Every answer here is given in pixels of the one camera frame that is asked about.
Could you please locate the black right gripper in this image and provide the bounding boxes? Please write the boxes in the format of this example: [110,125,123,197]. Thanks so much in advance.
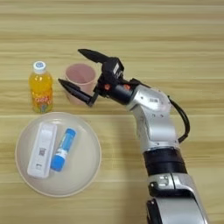
[57,48,144,108]

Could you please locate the pink plastic cup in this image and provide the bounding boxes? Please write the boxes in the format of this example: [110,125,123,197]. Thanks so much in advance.
[64,62,97,106]

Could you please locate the orange juice bottle white cap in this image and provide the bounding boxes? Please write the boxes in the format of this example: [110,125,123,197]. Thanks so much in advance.
[28,60,55,115]

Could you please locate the blue glue stick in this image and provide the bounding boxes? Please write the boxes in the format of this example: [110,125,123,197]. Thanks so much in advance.
[49,128,77,173]

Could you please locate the round beige plate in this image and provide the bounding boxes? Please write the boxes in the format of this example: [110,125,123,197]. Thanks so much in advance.
[15,111,102,199]

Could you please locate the white rectangular device box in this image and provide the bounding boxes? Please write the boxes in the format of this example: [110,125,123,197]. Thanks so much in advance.
[26,121,59,179]

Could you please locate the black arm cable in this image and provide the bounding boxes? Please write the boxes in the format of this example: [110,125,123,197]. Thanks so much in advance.
[167,95,192,144]

